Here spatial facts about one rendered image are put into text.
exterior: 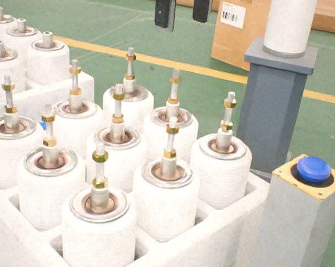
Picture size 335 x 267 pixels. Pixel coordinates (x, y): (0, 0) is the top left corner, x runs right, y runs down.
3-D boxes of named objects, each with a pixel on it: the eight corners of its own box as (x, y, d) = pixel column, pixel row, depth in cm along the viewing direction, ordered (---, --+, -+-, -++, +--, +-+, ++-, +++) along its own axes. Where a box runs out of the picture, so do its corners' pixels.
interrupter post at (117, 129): (106, 139, 72) (106, 120, 70) (116, 133, 74) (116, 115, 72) (118, 144, 71) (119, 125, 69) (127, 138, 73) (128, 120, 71)
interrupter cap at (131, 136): (82, 140, 71) (82, 136, 71) (113, 122, 77) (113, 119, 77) (121, 157, 68) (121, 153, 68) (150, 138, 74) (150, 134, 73)
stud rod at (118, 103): (114, 127, 72) (116, 83, 68) (121, 127, 72) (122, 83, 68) (113, 130, 71) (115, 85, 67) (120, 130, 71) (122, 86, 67)
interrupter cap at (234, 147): (251, 144, 75) (251, 141, 74) (239, 167, 68) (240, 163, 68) (207, 132, 77) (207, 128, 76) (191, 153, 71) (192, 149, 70)
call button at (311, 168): (305, 165, 59) (309, 152, 58) (333, 179, 57) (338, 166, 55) (288, 176, 56) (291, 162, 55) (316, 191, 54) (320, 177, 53)
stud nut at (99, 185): (102, 191, 55) (102, 185, 55) (89, 187, 56) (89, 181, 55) (109, 182, 57) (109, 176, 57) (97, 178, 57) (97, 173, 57)
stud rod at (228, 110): (223, 138, 71) (230, 94, 67) (220, 135, 72) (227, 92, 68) (228, 137, 71) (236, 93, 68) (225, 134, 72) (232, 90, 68)
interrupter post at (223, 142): (231, 147, 73) (235, 129, 72) (227, 154, 71) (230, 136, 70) (217, 143, 74) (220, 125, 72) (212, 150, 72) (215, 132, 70)
